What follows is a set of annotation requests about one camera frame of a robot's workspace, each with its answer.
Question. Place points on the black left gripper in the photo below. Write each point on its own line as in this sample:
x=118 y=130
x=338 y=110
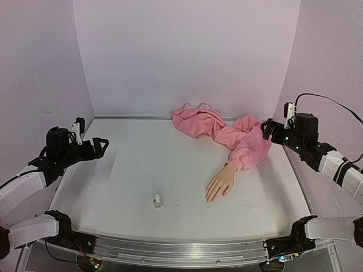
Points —
x=98 y=153

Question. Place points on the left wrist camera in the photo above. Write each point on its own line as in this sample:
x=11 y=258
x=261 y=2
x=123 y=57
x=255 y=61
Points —
x=77 y=129

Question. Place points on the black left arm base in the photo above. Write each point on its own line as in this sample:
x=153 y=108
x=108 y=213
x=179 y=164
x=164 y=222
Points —
x=66 y=237

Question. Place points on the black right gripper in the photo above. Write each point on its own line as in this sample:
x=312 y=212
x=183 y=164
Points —
x=272 y=131

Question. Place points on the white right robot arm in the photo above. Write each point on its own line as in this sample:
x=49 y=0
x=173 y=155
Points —
x=325 y=159

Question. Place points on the mannequin hand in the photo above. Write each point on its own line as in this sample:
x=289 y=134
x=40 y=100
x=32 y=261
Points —
x=221 y=184

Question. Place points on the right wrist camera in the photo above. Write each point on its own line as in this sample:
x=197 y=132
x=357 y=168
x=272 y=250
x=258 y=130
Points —
x=289 y=115

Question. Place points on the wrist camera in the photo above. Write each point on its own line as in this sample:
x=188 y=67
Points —
x=77 y=129
x=289 y=115

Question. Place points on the aluminium front rail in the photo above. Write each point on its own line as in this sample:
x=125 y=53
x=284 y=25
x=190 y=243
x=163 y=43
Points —
x=184 y=254

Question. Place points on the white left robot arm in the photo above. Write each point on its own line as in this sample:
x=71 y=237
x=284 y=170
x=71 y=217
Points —
x=13 y=193

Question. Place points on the clear nail polish bottle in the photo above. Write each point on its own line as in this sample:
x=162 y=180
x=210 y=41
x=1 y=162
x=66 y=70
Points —
x=157 y=201

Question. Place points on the pink sweatshirt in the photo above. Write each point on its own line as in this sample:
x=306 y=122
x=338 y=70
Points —
x=243 y=138

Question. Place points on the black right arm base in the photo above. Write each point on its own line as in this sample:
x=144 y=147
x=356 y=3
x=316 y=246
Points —
x=296 y=242

